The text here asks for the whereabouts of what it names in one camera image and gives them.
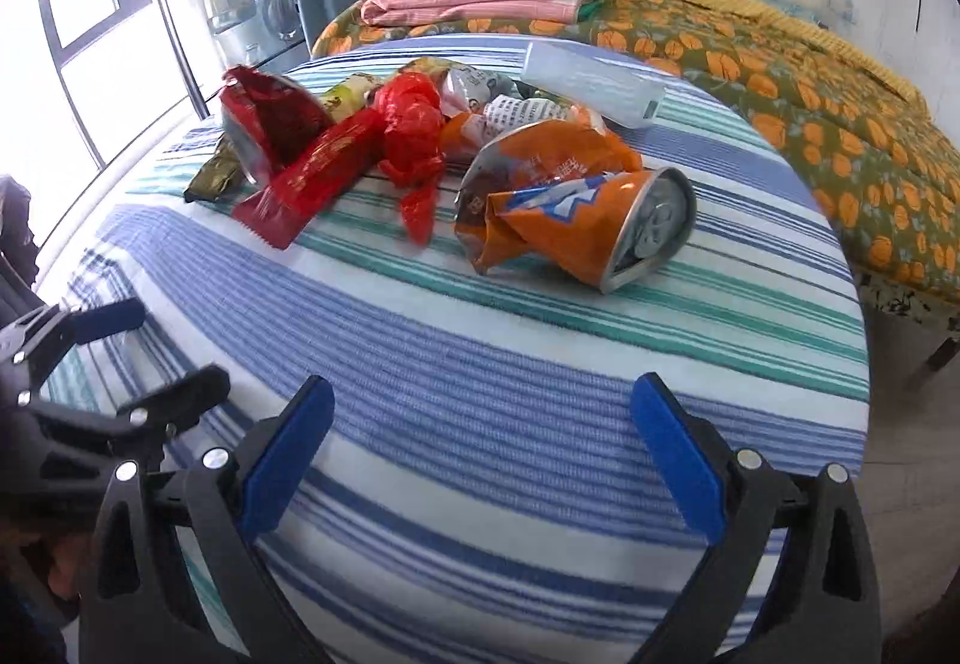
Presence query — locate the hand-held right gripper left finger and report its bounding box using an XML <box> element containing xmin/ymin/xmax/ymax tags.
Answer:
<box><xmin>79</xmin><ymin>375</ymin><xmax>336</xmax><ymax>664</ymax></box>

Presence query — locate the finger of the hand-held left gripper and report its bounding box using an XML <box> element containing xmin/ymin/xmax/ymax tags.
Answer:
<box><xmin>0</xmin><ymin>298</ymin><xmax>147</xmax><ymax>410</ymax></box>
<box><xmin>19</xmin><ymin>364</ymin><xmax>232</xmax><ymax>485</ymax></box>

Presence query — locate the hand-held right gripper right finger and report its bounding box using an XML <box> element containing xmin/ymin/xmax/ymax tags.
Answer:
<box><xmin>630</xmin><ymin>371</ymin><xmax>882</xmax><ymax>664</ymax></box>

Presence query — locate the red plastic bag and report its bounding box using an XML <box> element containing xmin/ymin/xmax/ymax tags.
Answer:
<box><xmin>371</xmin><ymin>71</ymin><xmax>449</xmax><ymax>245</ymax></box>

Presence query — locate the dark olive snack packet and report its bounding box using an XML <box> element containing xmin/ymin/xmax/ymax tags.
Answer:
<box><xmin>184</xmin><ymin>134</ymin><xmax>245</xmax><ymax>204</ymax></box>

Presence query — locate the long red snack wrapper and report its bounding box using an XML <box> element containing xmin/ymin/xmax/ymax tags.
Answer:
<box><xmin>231</xmin><ymin>107</ymin><xmax>387</xmax><ymax>251</ymax></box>

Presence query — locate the crushed orange drink can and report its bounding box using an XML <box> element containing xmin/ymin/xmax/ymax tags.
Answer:
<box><xmin>480</xmin><ymin>164</ymin><xmax>698</xmax><ymax>296</ymax></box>

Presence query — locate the red foil snack bag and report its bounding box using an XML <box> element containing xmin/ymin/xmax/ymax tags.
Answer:
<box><xmin>220</xmin><ymin>65</ymin><xmax>336</xmax><ymax>186</ymax></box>

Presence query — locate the wooden bed leg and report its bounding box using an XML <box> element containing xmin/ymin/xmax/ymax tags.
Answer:
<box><xmin>911</xmin><ymin>334</ymin><xmax>960</xmax><ymax>387</ymax></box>

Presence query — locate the floral bed skirt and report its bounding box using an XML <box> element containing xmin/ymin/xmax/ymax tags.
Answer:
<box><xmin>855</xmin><ymin>266</ymin><xmax>960</xmax><ymax>335</ymax></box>

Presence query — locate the grey metal container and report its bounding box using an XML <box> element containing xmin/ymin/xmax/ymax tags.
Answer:
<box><xmin>210</xmin><ymin>4</ymin><xmax>260</xmax><ymax>57</ymax></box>

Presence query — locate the orange snack bag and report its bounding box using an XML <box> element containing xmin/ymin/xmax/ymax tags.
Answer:
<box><xmin>439</xmin><ymin>112</ymin><xmax>646</xmax><ymax>260</ymax></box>

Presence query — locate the grey washing machine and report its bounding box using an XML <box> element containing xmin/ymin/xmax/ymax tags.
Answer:
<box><xmin>247</xmin><ymin>0</ymin><xmax>308</xmax><ymax>53</ymax></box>

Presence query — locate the crumpled white printed wrapper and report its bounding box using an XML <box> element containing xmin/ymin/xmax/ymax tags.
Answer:
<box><xmin>480</xmin><ymin>95</ymin><xmax>601</xmax><ymax>147</ymax></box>

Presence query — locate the clear plastic bottle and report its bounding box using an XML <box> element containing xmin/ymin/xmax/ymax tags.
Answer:
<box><xmin>521</xmin><ymin>41</ymin><xmax>667</xmax><ymax>131</ymax></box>

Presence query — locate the orange floral quilt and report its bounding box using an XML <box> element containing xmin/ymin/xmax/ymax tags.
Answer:
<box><xmin>311</xmin><ymin>0</ymin><xmax>960</xmax><ymax>297</ymax></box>

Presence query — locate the grey white snack packet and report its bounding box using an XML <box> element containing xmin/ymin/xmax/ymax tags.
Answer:
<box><xmin>439</xmin><ymin>64</ymin><xmax>526</xmax><ymax>117</ymax></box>

